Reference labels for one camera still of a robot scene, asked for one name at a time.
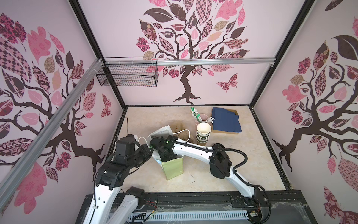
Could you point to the brown cardboard napkin box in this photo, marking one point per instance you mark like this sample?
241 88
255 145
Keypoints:
232 112

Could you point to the aluminium rail back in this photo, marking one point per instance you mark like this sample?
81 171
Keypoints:
190 61

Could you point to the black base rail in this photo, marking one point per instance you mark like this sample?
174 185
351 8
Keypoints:
285 207

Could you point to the white slotted cable duct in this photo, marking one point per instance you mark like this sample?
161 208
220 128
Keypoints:
187 216

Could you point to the black wire basket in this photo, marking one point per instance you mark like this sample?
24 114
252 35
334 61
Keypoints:
129 72

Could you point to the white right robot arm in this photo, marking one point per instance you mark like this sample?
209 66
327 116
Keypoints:
218 160

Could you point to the blue napkin stack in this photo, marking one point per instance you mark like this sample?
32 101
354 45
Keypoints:
226 120

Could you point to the pink bucket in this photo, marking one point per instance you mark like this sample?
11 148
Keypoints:
205 117

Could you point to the white paper takeout bag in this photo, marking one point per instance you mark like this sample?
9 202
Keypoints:
171 163

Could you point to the black cup lid stack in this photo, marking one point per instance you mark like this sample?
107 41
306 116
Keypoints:
218 146

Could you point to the stacked paper cups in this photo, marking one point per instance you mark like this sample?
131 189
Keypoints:
203 131

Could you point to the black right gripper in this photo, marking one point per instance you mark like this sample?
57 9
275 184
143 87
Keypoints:
158 144

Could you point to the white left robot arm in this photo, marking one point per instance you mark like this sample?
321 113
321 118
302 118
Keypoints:
128 154

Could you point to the aluminium rail left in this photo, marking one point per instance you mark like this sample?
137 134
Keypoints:
13 179

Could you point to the aluminium rail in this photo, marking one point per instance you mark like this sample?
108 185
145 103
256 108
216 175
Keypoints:
13 179
190 61

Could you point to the green wrapped stirrers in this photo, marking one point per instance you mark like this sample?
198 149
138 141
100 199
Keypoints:
195 114

